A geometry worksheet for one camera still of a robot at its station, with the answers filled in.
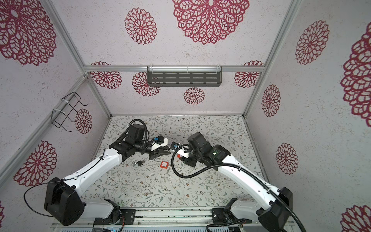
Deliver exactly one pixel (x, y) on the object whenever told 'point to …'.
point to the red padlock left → (164, 165)
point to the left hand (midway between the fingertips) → (168, 151)
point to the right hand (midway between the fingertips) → (183, 150)
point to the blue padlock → (174, 145)
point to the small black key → (140, 163)
